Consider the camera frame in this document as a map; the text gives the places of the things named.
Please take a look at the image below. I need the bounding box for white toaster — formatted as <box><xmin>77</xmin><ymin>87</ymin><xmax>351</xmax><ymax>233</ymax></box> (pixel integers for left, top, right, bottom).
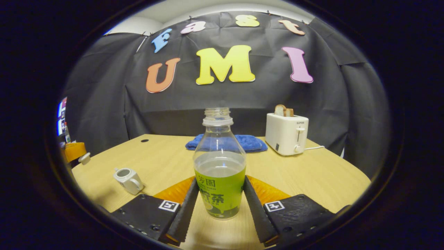
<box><xmin>265</xmin><ymin>113</ymin><xmax>309</xmax><ymax>156</ymax></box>

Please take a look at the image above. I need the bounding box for clear green-label water bottle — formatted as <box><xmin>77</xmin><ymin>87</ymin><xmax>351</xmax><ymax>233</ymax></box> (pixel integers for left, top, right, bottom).
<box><xmin>193</xmin><ymin>107</ymin><xmax>247</xmax><ymax>220</ymax></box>

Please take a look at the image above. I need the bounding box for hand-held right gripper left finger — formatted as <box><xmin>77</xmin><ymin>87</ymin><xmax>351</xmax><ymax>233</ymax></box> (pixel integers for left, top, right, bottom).
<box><xmin>111</xmin><ymin>176</ymin><xmax>200</xmax><ymax>243</ymax></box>

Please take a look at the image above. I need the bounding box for computer monitor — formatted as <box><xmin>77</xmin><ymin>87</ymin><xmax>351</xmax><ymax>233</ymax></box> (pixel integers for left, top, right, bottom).
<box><xmin>57</xmin><ymin>97</ymin><xmax>70</xmax><ymax>143</ymax></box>

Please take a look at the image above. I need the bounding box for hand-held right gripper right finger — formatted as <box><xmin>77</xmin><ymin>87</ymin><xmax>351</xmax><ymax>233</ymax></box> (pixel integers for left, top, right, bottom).
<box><xmin>243</xmin><ymin>175</ymin><xmax>351</xmax><ymax>248</ymax></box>

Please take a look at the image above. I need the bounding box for blue towel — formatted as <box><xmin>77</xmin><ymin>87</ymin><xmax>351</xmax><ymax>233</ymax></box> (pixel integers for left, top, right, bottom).
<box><xmin>185</xmin><ymin>134</ymin><xmax>268</xmax><ymax>153</ymax></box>

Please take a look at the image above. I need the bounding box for black backdrop cloth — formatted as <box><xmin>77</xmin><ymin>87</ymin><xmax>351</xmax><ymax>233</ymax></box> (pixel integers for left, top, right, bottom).
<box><xmin>62</xmin><ymin>10</ymin><xmax>391</xmax><ymax>179</ymax></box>

